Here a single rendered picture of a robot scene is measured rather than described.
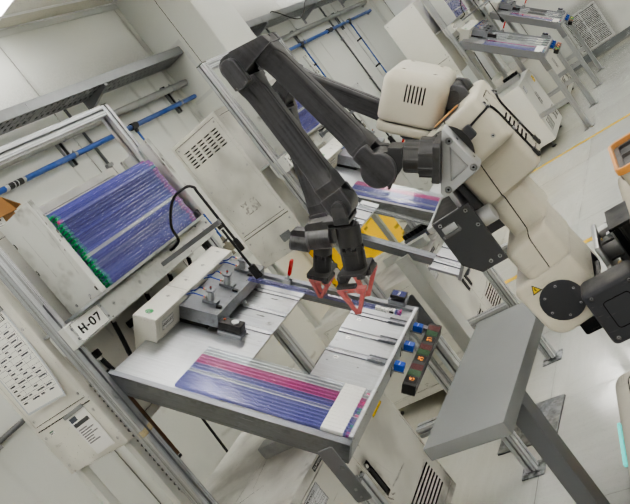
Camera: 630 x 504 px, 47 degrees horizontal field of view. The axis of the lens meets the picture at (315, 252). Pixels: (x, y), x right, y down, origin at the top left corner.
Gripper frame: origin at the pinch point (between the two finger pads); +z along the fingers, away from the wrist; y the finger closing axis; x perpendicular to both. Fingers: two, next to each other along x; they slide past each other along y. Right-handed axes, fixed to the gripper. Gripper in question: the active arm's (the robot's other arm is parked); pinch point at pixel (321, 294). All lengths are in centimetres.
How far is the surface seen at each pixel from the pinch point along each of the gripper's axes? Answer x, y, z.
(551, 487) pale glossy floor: 78, -11, 61
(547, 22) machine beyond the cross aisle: 10, -595, 14
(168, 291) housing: -45.5, 15.2, 1.5
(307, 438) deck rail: 16, 50, 11
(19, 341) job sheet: -73, 51, 5
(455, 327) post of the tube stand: 36, -46, 31
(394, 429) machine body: 24, -11, 55
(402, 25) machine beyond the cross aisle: -99, -450, 2
